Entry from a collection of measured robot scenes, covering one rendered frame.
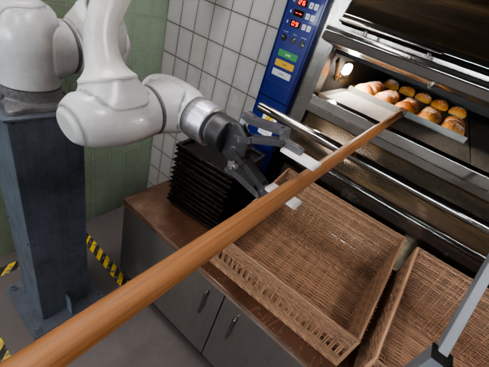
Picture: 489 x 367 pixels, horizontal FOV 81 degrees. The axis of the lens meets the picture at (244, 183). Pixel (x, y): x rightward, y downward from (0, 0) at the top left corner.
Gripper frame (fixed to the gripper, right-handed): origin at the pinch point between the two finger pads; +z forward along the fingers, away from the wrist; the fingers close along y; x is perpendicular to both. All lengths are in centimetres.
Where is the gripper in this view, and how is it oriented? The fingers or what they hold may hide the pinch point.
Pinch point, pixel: (295, 179)
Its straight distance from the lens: 53.4
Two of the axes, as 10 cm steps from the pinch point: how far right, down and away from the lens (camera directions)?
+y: -2.8, 7.9, 5.4
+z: 7.6, 5.3, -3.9
